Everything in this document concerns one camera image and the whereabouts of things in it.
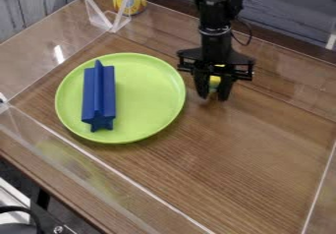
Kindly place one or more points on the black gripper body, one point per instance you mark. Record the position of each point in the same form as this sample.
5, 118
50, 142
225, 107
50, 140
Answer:
234, 64

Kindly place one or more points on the clear acrylic tray walls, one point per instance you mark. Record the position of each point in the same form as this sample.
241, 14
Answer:
242, 166

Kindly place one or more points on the yellow toy banana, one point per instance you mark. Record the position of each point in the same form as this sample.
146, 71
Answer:
214, 81

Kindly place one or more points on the lime green round plate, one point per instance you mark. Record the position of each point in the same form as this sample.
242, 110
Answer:
149, 94

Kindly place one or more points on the clear acrylic corner bracket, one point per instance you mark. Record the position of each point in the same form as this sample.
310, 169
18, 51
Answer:
108, 20

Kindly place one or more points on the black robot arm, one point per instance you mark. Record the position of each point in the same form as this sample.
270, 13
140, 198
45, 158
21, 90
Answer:
216, 15

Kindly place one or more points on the blue star-shaped block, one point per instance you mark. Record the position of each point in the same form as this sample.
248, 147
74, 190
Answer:
98, 108

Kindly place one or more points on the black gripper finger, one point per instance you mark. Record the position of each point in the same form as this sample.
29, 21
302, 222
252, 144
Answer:
201, 82
224, 87

